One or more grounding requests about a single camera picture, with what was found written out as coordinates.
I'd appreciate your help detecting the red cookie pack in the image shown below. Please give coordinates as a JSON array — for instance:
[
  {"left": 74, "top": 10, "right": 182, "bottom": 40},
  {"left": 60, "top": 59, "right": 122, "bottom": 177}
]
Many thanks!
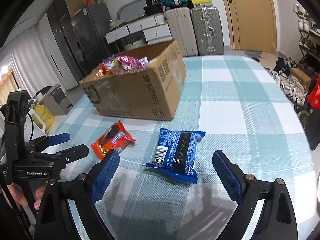
[{"left": 91, "top": 121, "right": 136, "bottom": 160}]

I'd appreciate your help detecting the red gift bag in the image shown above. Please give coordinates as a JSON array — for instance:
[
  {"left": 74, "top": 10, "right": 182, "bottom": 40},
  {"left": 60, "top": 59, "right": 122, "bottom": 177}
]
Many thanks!
[{"left": 306, "top": 76, "right": 320, "bottom": 110}]

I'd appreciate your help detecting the beige suitcase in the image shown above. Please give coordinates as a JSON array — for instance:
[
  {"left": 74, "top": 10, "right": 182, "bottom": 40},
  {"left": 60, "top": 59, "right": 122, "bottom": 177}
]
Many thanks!
[{"left": 165, "top": 7, "right": 198, "bottom": 57}]

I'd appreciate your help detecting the white curtain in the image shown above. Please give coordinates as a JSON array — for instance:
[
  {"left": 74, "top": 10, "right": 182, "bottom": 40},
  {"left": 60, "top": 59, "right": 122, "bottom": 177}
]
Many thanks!
[{"left": 7, "top": 26, "right": 57, "bottom": 95}]

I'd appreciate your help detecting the black paper bag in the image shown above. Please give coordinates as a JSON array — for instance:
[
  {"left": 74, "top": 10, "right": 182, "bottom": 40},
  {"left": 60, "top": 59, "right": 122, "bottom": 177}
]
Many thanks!
[{"left": 299, "top": 109, "right": 320, "bottom": 151}]

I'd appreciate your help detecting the white drawer desk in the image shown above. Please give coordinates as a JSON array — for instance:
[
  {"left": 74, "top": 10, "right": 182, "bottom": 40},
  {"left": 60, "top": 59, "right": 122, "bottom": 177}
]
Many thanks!
[{"left": 105, "top": 13, "right": 172, "bottom": 50}]

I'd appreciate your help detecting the black refrigerator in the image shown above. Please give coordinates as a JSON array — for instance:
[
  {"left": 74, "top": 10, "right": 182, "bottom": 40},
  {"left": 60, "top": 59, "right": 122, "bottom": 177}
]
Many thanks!
[{"left": 71, "top": 3, "right": 117, "bottom": 76}]

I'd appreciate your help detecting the small cardboard box on floor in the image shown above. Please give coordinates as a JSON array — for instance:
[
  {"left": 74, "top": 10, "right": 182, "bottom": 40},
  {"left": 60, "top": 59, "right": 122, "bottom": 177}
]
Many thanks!
[{"left": 290, "top": 68, "right": 312, "bottom": 92}]

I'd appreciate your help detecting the wooden door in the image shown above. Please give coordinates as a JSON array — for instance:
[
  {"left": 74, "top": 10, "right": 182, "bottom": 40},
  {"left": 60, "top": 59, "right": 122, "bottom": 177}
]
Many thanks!
[{"left": 223, "top": 0, "right": 277, "bottom": 53}]

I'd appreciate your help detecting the wooden shoe rack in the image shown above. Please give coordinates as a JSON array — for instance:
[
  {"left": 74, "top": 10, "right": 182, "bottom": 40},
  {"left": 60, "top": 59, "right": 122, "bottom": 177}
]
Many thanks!
[{"left": 293, "top": 3, "right": 319, "bottom": 72}]

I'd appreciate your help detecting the blue cookie pack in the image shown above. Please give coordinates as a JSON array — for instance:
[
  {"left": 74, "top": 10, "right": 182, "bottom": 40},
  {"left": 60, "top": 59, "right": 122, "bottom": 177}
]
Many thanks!
[{"left": 143, "top": 128, "right": 206, "bottom": 184}]

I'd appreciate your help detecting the teal plaid tablecloth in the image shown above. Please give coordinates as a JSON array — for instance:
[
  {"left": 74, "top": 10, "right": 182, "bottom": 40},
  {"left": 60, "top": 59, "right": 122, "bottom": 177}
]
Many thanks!
[{"left": 53, "top": 55, "right": 318, "bottom": 240}]

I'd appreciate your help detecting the person's left hand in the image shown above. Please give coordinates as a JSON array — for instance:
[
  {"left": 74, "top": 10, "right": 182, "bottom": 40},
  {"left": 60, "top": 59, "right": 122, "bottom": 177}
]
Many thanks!
[{"left": 7, "top": 181, "right": 47, "bottom": 211}]

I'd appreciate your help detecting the silver suitcase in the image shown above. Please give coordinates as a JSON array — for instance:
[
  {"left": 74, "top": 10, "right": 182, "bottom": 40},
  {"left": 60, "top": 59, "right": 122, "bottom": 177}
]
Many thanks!
[{"left": 190, "top": 6, "right": 224, "bottom": 55}]

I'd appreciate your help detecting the brown SF cardboard box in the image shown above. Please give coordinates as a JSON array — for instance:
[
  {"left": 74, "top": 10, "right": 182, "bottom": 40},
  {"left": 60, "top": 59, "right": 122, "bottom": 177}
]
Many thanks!
[{"left": 80, "top": 40, "right": 186, "bottom": 121}]

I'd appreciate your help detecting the tall dark cabinet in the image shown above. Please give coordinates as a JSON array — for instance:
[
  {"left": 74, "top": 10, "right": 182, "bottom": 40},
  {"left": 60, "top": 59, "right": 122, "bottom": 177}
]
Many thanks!
[{"left": 46, "top": 0, "right": 84, "bottom": 82}]

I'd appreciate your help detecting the red corn chip bag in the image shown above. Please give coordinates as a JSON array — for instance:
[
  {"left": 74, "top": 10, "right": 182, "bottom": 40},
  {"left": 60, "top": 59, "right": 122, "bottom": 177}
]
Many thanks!
[{"left": 95, "top": 63, "right": 111, "bottom": 77}]

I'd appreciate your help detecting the oval mirror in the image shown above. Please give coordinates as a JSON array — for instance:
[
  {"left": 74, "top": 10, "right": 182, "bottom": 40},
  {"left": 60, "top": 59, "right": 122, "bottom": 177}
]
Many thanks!
[{"left": 117, "top": 0, "right": 146, "bottom": 22}]

